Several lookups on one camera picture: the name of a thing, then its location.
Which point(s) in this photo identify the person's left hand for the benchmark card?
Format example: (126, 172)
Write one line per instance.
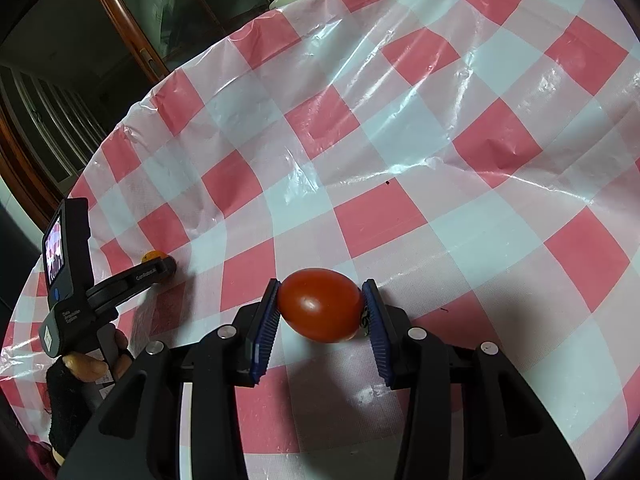
(70, 400)

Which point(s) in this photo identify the orange mandarin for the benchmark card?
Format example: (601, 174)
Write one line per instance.
(151, 255)

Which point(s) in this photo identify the wooden glass-door cabinet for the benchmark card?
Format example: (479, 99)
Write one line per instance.
(120, 15)

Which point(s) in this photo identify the red checkered plastic tablecloth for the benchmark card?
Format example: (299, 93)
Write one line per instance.
(400, 220)

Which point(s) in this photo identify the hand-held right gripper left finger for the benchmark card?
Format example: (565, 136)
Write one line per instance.
(265, 330)

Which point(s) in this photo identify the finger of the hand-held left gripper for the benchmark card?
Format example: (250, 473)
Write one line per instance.
(135, 280)

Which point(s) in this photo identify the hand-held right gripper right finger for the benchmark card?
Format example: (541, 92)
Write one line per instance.
(378, 335)

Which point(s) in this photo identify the red tomato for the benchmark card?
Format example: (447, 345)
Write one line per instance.
(320, 305)

